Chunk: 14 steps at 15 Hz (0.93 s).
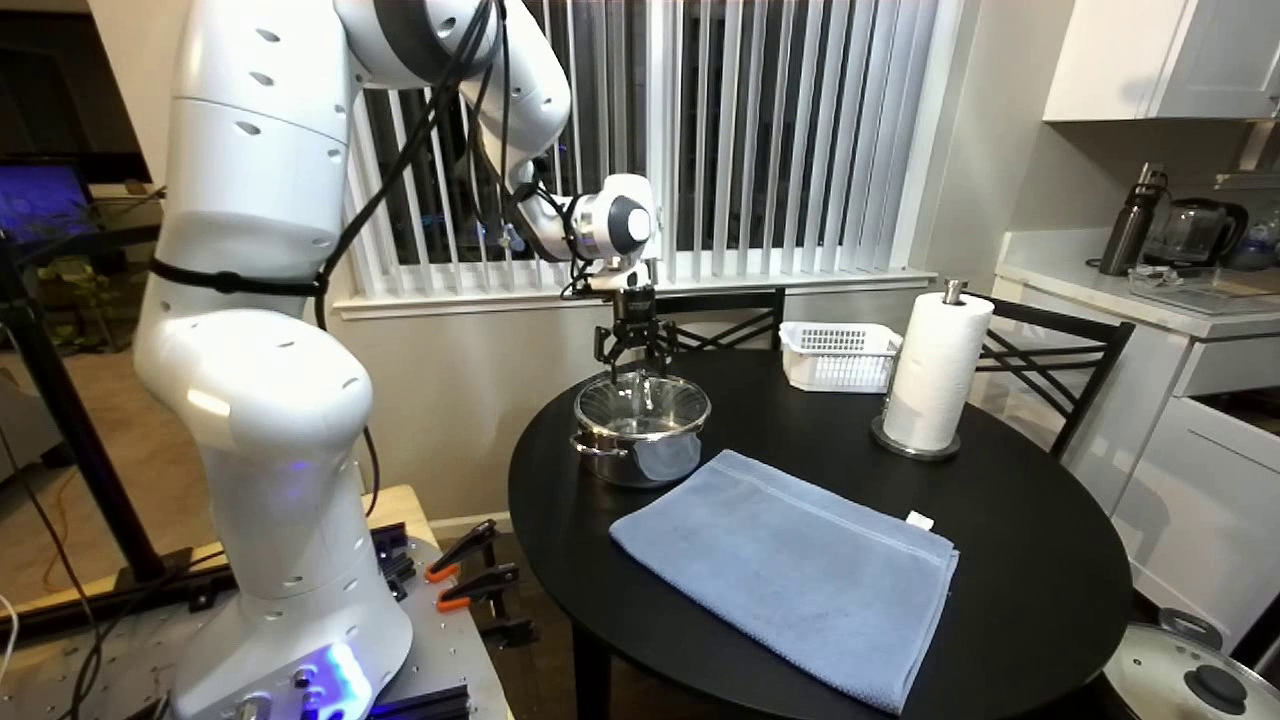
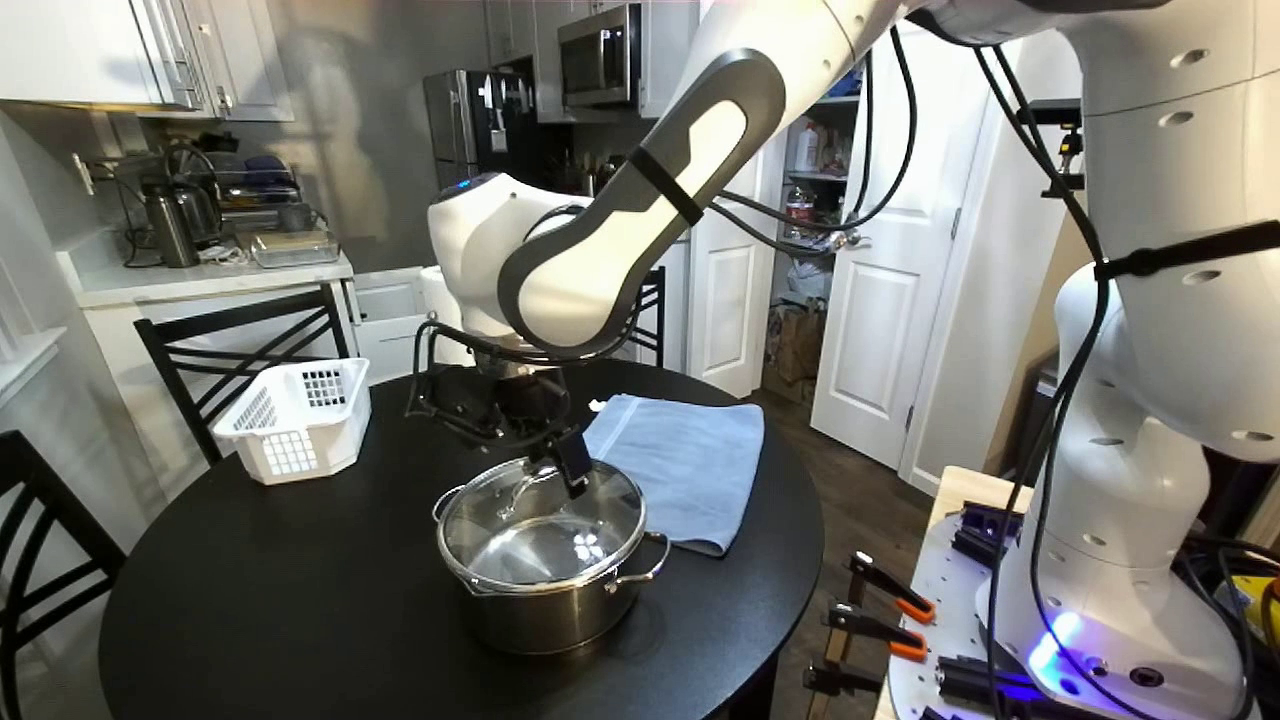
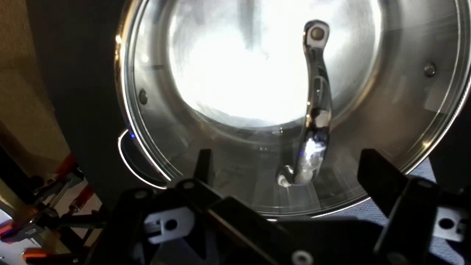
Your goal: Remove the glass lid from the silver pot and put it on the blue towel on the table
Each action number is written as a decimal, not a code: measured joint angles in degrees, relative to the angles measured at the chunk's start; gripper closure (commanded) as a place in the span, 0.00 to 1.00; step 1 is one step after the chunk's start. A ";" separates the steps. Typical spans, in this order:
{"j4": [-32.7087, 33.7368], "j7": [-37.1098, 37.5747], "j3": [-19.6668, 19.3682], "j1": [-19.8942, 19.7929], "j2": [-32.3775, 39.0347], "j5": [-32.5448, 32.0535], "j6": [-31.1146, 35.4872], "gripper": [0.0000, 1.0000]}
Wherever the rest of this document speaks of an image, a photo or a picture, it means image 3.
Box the silver steel pot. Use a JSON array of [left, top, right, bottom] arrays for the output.
[[113, 0, 471, 221]]

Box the glass lid with metal handle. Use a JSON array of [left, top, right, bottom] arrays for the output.
[[115, 0, 471, 221]]

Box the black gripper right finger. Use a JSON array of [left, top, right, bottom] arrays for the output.
[[356, 147, 471, 265]]

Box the blue cloth towel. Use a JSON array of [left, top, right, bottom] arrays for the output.
[[266, 158, 471, 265]]

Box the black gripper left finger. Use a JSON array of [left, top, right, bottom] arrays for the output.
[[87, 147, 296, 265]]

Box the black clamp with orange tips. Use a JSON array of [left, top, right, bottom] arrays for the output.
[[20, 246, 66, 265], [0, 215, 56, 243], [28, 153, 96, 208]]

